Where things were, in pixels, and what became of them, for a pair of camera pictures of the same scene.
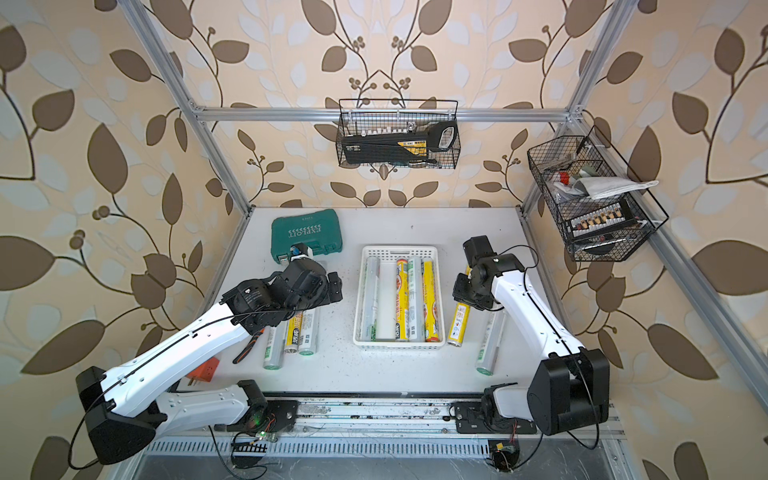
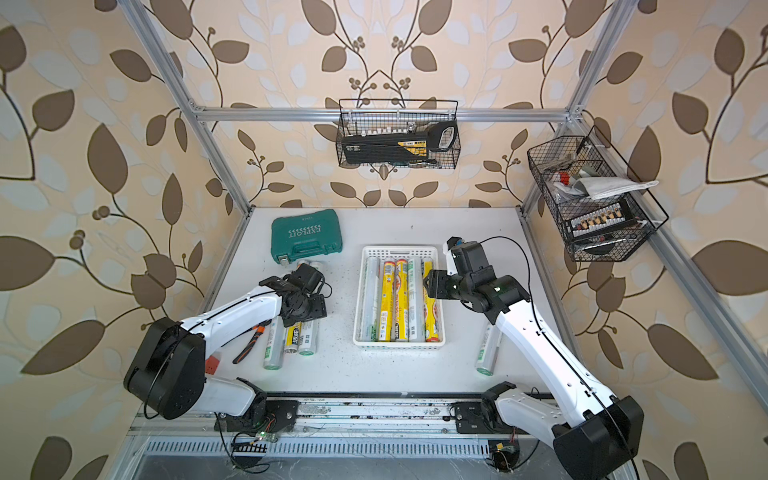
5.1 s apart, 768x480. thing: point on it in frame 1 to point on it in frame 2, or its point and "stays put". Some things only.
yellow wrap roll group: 460,319 to 388,301
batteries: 275,337 stays put
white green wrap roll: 373,266 stays put
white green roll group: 416,298 stays put
